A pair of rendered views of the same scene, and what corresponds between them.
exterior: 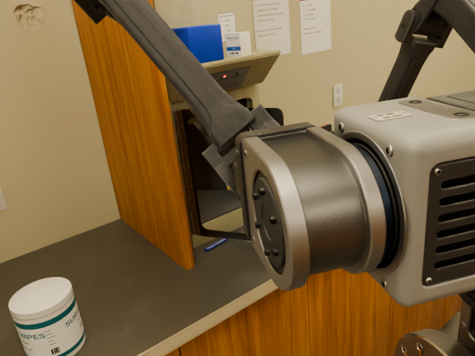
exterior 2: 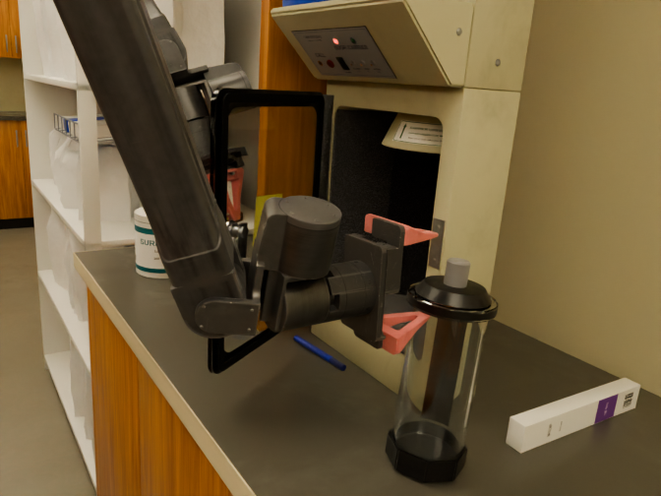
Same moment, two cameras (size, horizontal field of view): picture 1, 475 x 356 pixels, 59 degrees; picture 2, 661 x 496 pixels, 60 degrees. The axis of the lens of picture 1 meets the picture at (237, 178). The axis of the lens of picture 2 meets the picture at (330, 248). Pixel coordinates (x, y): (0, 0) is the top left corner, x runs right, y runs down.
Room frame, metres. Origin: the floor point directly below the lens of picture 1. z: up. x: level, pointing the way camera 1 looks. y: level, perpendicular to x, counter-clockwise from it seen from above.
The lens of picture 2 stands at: (1.20, -0.86, 1.40)
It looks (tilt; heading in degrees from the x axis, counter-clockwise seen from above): 16 degrees down; 91
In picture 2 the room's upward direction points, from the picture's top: 4 degrees clockwise
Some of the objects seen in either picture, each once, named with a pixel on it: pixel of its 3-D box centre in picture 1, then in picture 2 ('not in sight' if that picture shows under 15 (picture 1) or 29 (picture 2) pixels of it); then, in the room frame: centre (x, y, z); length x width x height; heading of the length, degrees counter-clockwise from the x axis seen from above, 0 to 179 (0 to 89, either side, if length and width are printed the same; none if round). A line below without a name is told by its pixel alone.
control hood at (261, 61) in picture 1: (226, 75); (357, 43); (1.21, 0.00, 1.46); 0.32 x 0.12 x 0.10; 125
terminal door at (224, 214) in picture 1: (234, 178); (270, 222); (1.10, 0.01, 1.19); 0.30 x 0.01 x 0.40; 66
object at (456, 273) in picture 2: not in sight; (454, 286); (1.35, -0.21, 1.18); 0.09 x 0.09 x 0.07
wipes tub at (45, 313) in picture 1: (49, 320); (163, 240); (0.79, 0.46, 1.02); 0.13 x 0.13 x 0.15
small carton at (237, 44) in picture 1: (238, 43); not in sight; (1.24, -0.04, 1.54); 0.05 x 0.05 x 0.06; 53
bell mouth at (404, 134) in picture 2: not in sight; (438, 131); (1.35, 0.07, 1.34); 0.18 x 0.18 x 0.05
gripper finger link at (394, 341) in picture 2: not in sight; (395, 310); (1.27, -0.26, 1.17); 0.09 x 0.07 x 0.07; 35
